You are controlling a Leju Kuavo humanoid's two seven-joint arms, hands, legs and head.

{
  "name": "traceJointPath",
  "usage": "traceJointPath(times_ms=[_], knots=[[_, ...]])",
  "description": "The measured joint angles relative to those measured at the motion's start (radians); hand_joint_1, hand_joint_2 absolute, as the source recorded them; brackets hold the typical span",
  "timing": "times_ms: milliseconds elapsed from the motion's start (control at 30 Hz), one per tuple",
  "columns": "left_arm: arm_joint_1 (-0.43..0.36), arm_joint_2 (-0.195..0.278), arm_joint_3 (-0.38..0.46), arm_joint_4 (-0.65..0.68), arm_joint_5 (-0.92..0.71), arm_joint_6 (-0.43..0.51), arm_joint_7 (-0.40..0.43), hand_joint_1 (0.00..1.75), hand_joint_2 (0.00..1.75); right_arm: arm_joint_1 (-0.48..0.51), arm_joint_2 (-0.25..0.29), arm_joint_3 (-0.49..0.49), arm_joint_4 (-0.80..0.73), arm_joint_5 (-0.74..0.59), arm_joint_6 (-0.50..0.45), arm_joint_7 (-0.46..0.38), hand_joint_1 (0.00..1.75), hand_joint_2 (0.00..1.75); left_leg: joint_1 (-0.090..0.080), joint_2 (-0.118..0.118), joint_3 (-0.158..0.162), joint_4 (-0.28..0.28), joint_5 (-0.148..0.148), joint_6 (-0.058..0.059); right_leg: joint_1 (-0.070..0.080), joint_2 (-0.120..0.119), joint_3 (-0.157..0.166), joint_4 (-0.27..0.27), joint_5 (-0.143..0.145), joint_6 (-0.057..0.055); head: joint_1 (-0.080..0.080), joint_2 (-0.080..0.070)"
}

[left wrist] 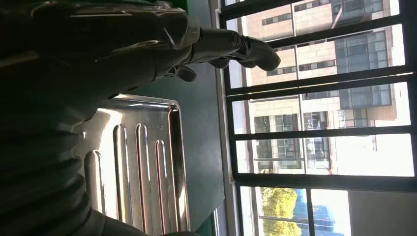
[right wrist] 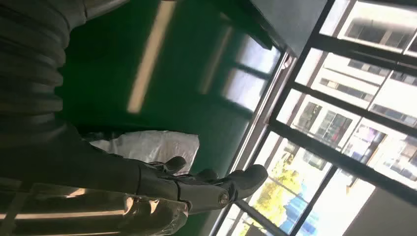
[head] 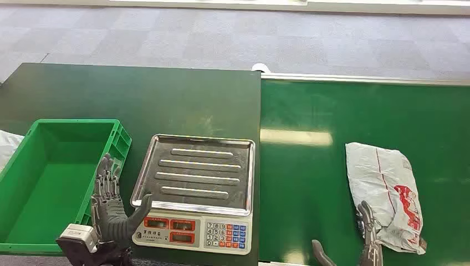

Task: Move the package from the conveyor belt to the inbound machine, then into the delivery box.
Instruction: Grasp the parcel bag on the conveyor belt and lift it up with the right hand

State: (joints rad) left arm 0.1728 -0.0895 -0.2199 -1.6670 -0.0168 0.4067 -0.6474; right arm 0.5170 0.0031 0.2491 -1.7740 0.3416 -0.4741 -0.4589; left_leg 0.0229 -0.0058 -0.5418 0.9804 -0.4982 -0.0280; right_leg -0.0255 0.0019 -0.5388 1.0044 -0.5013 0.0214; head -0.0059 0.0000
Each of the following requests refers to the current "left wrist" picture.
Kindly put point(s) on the electronic scale with steel tray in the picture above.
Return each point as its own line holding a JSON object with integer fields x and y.
{"x": 146, "y": 163}

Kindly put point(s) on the yellow-green tree outside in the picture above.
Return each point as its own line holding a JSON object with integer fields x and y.
{"x": 277, "y": 202}

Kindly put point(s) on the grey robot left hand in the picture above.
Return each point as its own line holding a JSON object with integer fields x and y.
{"x": 97, "y": 49}

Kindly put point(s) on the beige building outside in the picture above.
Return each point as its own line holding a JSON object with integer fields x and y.
{"x": 280, "y": 107}

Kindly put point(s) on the black window frame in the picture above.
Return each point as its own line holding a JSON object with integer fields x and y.
{"x": 325, "y": 133}

